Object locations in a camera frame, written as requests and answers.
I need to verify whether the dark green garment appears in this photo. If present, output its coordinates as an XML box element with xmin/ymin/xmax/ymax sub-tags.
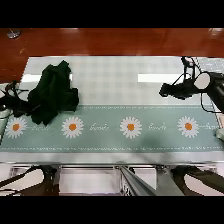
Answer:
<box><xmin>26</xmin><ymin>59</ymin><xmax>81</xmax><ymax>127</ymax></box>

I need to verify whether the silver frame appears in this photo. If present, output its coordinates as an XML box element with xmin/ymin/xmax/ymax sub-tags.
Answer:
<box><xmin>0</xmin><ymin>161</ymin><xmax>224</xmax><ymax>197</ymax></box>

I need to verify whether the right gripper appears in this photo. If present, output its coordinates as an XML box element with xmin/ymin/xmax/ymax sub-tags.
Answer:
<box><xmin>158</xmin><ymin>79</ymin><xmax>198</xmax><ymax>101</ymax></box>

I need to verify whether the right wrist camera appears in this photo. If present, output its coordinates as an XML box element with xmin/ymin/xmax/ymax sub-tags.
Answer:
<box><xmin>180</xmin><ymin>55</ymin><xmax>197</xmax><ymax>82</ymax></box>

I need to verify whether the black cable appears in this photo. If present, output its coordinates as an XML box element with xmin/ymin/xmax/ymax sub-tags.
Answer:
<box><xmin>199</xmin><ymin>92</ymin><xmax>223</xmax><ymax>115</ymax></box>

